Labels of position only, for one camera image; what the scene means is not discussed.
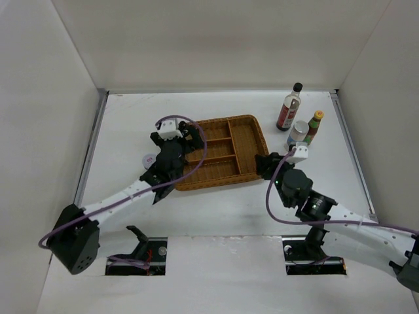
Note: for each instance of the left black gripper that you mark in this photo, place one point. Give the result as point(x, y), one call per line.
point(195, 140)

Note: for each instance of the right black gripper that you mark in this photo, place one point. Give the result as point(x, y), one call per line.
point(264, 162)

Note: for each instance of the white lid spice jar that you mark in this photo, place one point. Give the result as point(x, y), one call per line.
point(148, 160)

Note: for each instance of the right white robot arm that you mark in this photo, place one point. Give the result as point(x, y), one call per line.
point(336, 230)

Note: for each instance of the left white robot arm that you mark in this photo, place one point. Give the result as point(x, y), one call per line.
point(83, 234)

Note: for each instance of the brown wicker divided tray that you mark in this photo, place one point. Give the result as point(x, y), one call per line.
point(232, 144)

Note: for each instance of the white jar silver lid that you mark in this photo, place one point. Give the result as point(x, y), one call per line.
point(298, 132)

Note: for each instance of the green bottle yellow cap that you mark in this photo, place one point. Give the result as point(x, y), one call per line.
point(313, 125)

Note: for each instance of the tall dark sauce bottle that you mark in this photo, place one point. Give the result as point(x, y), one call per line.
point(289, 108)

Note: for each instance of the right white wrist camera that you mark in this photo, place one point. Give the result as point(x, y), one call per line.
point(299, 152)

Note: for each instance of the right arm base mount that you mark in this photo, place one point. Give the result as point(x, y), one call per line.
point(303, 255)

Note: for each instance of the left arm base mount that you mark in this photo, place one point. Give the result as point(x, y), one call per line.
point(147, 258)

